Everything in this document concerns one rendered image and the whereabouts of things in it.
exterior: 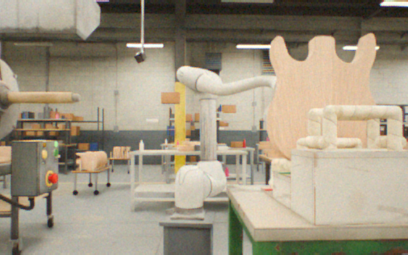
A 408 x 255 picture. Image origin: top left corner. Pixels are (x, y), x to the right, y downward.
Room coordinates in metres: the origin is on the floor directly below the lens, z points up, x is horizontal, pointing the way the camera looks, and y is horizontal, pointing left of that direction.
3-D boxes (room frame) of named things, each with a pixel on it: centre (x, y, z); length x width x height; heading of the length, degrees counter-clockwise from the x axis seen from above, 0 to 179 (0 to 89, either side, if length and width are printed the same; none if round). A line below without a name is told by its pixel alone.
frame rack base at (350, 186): (0.75, -0.39, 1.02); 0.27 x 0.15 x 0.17; 95
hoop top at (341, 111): (0.71, -0.39, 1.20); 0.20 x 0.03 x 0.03; 94
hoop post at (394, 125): (0.71, -0.48, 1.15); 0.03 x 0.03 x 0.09
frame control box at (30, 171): (1.08, 0.71, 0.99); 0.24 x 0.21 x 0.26; 92
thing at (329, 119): (0.70, -0.31, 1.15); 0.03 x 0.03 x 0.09
